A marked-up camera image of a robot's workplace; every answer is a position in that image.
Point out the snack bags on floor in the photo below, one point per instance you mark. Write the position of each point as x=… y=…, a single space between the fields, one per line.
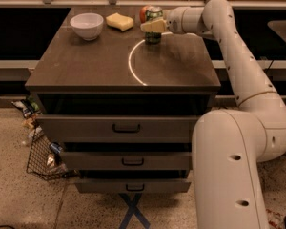
x=30 y=111

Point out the middle drawer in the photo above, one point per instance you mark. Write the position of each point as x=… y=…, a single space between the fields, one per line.
x=126 y=161

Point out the grey drawer cabinet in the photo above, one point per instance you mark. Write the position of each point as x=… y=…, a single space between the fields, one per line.
x=118 y=74

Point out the green soda can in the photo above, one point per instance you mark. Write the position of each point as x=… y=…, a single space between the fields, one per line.
x=153 y=14

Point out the bottom drawer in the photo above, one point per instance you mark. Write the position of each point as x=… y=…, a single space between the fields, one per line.
x=132 y=185

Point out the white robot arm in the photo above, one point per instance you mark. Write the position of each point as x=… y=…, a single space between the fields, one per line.
x=228 y=144

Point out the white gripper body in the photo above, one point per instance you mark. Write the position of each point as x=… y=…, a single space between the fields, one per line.
x=173 y=20

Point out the red apple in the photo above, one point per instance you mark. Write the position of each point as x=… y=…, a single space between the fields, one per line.
x=142 y=14

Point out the black wire basket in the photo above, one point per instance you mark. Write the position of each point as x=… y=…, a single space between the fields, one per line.
x=45 y=160

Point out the top drawer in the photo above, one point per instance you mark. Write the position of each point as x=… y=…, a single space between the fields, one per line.
x=118 y=129

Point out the white red sneaker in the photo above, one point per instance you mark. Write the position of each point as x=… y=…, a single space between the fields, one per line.
x=275 y=220

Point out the drawer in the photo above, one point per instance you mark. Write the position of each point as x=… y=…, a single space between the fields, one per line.
x=132 y=185
x=126 y=161
x=118 y=129

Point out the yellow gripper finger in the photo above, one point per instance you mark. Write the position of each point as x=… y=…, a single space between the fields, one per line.
x=157 y=25

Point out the yellow sponge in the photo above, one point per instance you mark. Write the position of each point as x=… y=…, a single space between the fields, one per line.
x=120 y=22

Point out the white bowl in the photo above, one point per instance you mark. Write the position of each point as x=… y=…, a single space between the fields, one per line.
x=88 y=26

